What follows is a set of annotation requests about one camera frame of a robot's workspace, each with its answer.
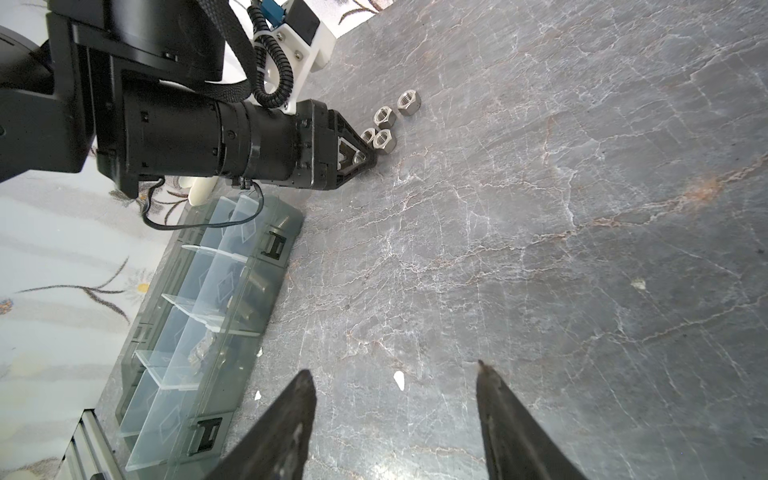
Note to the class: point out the silver hex nut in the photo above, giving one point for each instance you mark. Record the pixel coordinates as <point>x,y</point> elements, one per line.
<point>385,118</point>
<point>359,158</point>
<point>368,135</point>
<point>384,141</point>
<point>409,103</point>

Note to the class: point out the aluminium rail base frame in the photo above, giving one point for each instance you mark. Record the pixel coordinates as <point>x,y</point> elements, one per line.
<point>88,455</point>

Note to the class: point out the cream silicone kitchen tongs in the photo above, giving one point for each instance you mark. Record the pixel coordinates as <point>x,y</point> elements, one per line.
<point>201,189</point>

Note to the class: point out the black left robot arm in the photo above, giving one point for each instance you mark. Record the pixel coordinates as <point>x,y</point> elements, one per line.
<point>175,88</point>

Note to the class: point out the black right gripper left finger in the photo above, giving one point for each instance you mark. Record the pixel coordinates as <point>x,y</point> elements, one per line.
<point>277,446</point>

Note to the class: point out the transparent grey organizer box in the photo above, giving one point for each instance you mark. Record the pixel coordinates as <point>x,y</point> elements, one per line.
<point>221,279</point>

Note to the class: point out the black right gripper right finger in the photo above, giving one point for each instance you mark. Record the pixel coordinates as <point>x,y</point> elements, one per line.
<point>515,445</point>

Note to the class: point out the dark metal clip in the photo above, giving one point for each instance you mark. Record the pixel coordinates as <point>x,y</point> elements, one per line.
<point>199,353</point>

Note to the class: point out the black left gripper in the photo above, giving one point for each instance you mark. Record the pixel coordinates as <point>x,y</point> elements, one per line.
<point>311,149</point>

